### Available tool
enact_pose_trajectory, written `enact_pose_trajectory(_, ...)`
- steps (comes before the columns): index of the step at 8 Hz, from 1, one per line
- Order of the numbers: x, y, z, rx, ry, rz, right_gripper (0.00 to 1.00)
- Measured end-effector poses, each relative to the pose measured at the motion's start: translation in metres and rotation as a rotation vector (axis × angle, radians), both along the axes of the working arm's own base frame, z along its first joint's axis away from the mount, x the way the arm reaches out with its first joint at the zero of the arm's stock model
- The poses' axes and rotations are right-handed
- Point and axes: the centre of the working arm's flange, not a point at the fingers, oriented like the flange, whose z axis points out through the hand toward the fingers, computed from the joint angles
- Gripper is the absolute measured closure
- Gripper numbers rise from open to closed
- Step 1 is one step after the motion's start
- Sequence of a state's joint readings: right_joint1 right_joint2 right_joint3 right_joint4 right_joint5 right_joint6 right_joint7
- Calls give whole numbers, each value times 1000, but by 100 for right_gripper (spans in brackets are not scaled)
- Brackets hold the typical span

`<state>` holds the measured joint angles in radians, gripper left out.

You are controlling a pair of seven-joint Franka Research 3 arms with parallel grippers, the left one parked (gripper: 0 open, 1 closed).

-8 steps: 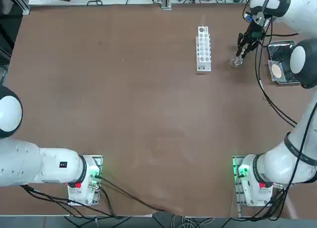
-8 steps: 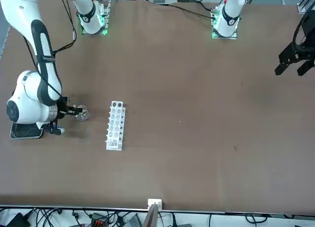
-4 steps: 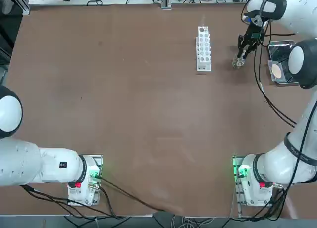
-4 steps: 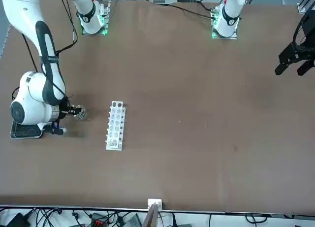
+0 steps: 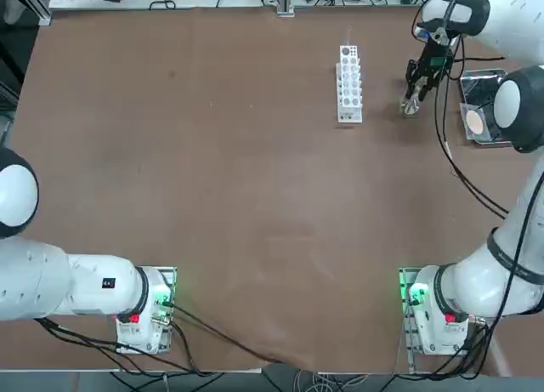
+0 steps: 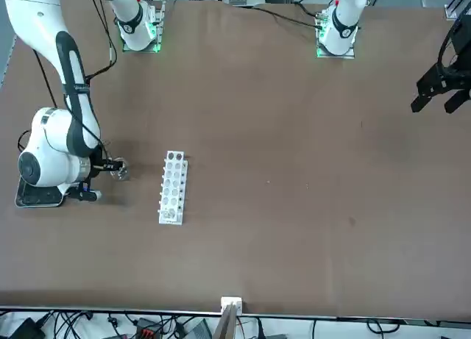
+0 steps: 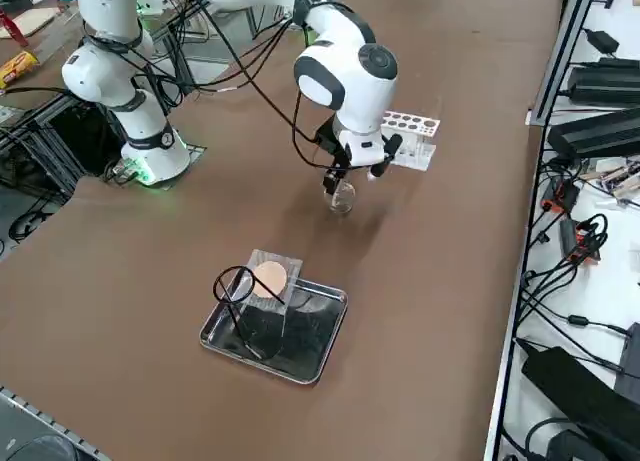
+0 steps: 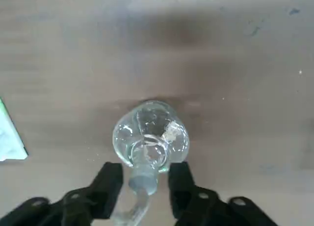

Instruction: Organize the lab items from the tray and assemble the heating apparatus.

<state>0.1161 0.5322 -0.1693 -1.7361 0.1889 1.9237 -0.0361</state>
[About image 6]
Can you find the aluminium profile post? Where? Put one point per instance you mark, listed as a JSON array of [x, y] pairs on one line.
[[232, 317]]

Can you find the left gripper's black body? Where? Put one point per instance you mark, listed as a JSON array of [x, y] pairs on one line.
[[461, 37]]

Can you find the orange black converter box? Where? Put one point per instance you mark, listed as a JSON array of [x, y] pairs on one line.
[[149, 328]]

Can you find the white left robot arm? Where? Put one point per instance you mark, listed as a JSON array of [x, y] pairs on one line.
[[344, 19]]

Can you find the black finned power supply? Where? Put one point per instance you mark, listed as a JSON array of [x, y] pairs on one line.
[[198, 329]]

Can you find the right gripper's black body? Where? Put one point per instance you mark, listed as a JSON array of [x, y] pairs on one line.
[[96, 166]]

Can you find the white test tube rack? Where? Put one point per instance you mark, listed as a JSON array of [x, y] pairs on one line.
[[171, 192]]

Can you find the stainless steel tray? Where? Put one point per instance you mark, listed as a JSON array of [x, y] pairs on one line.
[[37, 199]]

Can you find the large black power brick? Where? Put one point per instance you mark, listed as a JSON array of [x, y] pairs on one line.
[[25, 329]]

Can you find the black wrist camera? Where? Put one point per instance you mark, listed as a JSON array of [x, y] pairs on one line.
[[86, 193]]

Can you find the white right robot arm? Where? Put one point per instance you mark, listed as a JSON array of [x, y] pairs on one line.
[[44, 34]]

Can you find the aluminium corner profile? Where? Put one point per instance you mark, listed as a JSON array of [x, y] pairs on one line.
[[456, 4]]

